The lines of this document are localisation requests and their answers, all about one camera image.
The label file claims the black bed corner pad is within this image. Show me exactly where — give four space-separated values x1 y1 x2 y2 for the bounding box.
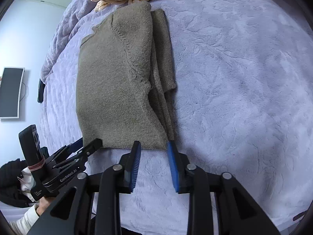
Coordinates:
37 80 46 103

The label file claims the white sleeve left forearm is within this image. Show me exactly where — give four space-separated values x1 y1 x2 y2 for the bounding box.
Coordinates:
9 204 39 235

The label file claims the person's left hand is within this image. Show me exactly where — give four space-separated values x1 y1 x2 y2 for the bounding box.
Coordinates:
36 197 55 216

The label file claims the lavender embossed bed blanket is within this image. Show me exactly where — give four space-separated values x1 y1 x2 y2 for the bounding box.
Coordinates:
38 0 312 234

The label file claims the brown knit sweater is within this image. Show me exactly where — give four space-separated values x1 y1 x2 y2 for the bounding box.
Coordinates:
76 2 176 150

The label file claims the white framed monitor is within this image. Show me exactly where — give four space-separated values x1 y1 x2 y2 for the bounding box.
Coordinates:
0 67 24 119

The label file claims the dark phone on bed edge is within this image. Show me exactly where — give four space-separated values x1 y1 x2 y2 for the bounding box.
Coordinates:
293 210 307 222

